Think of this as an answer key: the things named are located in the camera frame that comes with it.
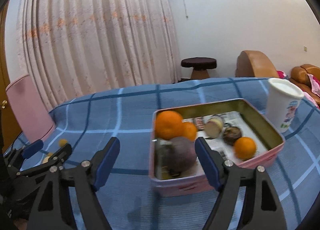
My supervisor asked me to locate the large orange mandarin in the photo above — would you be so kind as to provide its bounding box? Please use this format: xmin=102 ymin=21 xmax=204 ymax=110
xmin=155 ymin=110 xmax=184 ymax=140

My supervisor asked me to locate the small yellow fruit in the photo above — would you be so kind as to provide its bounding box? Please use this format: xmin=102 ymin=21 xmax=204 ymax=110
xmin=59 ymin=139 xmax=68 ymax=148

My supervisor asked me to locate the wooden door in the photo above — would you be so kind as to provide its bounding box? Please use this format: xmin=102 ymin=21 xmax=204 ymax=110
xmin=0 ymin=3 xmax=22 ymax=154

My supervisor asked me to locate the pink cylindrical appliance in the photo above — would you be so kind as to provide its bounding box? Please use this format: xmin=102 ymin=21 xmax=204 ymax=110
xmin=6 ymin=74 xmax=55 ymax=143

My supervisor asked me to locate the orange mandarin right tin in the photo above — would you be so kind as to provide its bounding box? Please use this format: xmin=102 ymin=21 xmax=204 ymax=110
xmin=233 ymin=137 xmax=257 ymax=160

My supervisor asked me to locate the pink metal tin box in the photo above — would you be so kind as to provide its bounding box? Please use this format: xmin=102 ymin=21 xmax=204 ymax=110
xmin=149 ymin=99 xmax=285 ymax=196

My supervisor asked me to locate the dark passion fruit in tin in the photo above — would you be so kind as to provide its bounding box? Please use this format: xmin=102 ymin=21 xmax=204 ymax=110
xmin=222 ymin=126 xmax=242 ymax=146

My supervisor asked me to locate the cut fruit half in tin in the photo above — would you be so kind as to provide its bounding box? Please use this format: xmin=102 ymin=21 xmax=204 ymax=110
xmin=204 ymin=115 xmax=224 ymax=139

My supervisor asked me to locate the small orange in tin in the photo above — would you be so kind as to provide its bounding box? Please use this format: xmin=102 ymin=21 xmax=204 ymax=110
xmin=182 ymin=122 xmax=197 ymax=142

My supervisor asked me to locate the white paper cup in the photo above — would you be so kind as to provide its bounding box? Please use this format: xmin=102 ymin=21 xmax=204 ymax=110
xmin=265 ymin=77 xmax=304 ymax=133

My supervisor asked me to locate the pink floral curtain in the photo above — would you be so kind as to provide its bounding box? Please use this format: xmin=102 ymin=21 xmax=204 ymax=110
xmin=18 ymin=0 xmax=181 ymax=110

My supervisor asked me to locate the brown leather sofa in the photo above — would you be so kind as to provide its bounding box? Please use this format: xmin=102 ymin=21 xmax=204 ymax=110
xmin=289 ymin=64 xmax=319 ymax=104

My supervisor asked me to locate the brown leather armchair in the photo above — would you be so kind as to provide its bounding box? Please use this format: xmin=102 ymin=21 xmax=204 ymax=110
xmin=235 ymin=50 xmax=279 ymax=78

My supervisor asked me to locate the dark round stool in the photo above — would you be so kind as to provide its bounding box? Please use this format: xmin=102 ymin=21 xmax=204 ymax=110
xmin=181 ymin=57 xmax=217 ymax=80

